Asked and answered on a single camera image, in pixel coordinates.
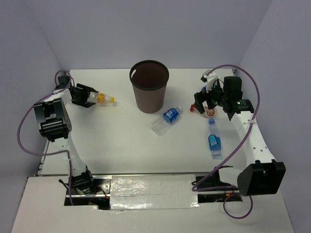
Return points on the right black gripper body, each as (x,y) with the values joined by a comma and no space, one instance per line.
(215,97)

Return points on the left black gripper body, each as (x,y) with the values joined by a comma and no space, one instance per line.
(79,93)

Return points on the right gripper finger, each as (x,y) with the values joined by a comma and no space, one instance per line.
(197,99)
(201,108)

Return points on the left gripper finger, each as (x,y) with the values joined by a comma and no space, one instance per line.
(86,104)
(88,89)

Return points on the red cap plastic bottle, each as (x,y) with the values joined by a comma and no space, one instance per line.
(208,113)

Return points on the yellow cap plastic bottle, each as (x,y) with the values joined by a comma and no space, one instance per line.
(102,99)

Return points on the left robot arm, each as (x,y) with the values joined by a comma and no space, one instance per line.
(55,125)

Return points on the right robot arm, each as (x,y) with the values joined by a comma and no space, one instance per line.
(263,174)

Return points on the brown plastic bin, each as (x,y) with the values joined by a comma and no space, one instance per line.
(149,79)

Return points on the blue cap bottle near right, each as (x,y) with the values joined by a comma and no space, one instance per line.
(214,140)

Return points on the silver foil tape sheet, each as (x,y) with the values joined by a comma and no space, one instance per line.
(152,192)

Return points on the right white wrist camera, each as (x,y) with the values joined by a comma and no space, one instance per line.
(208,78)

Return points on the metal base rail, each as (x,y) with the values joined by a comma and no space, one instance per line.
(101,199)

